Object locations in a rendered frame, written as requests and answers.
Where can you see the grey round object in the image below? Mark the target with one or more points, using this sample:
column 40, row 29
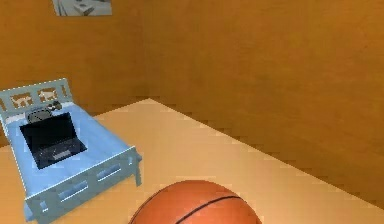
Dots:
column 37, row 115

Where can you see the black laptop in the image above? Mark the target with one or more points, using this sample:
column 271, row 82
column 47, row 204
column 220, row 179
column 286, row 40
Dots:
column 53, row 140

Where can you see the orange basketball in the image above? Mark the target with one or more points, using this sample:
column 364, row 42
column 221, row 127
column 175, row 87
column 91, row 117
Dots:
column 196, row 206

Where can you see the grey framed wall picture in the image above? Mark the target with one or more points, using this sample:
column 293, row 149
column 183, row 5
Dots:
column 83, row 6

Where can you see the light blue bed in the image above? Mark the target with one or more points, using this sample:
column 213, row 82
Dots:
column 96, row 146

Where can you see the small dark grey object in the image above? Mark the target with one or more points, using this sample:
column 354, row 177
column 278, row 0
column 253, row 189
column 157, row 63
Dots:
column 55, row 105

